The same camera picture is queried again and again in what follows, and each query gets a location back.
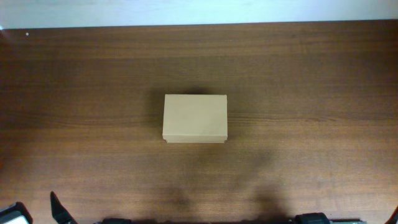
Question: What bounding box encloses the brown cardboard box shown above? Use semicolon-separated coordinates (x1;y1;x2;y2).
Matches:
162;94;228;144

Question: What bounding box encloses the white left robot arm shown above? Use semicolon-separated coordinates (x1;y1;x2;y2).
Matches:
1;192;78;224

